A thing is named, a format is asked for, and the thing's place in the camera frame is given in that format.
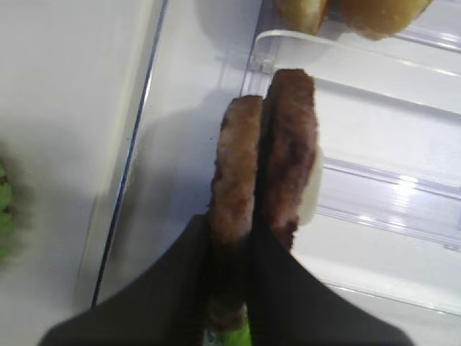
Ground clear right ingredient rack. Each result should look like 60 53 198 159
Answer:
99 1 460 316

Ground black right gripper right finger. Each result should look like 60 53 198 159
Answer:
248 215 413 345

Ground left golden bun half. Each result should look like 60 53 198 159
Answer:
275 0 328 35

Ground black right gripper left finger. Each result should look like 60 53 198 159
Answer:
40 215 209 345

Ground lettuce leaf on tray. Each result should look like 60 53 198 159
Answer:
1 164 14 261

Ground right golden bun half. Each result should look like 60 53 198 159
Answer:
339 0 432 40

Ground green lettuce leaf in rack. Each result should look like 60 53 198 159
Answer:
202 314 252 346

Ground golden bun half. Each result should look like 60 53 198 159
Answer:
275 0 328 35
339 0 432 40

